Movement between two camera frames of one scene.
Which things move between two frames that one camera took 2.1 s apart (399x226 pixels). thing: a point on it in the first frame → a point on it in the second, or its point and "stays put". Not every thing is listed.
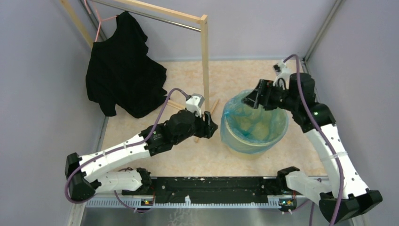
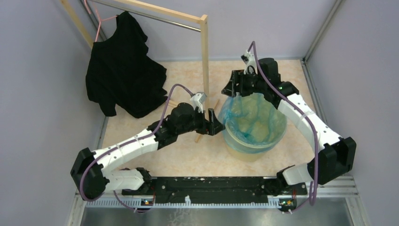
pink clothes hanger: [100, 20] stays put
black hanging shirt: [119, 71] stays put
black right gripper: [255, 98] → [237, 77]
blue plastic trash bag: [245, 129] stays put
